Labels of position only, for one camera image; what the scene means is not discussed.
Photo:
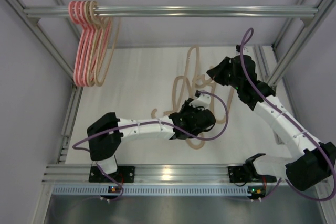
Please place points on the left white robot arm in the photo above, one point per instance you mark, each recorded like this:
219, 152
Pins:
110, 131

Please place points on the aluminium hanging rail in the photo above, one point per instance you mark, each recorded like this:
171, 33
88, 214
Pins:
275, 11

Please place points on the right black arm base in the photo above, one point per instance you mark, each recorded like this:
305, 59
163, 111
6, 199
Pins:
246, 172

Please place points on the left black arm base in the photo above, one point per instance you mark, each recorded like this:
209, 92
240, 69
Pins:
124, 174

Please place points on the grey slotted cable duct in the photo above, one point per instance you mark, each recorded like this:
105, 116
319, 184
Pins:
159, 190

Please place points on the front aluminium rail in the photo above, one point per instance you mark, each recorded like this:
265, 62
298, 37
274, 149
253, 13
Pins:
143, 174

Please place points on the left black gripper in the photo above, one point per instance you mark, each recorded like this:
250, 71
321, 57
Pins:
187, 107

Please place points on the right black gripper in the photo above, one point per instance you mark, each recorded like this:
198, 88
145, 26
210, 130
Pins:
219, 73

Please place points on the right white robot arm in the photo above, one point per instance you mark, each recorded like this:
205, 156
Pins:
311, 161

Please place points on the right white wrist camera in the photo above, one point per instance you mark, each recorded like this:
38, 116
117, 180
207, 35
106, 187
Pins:
245, 50

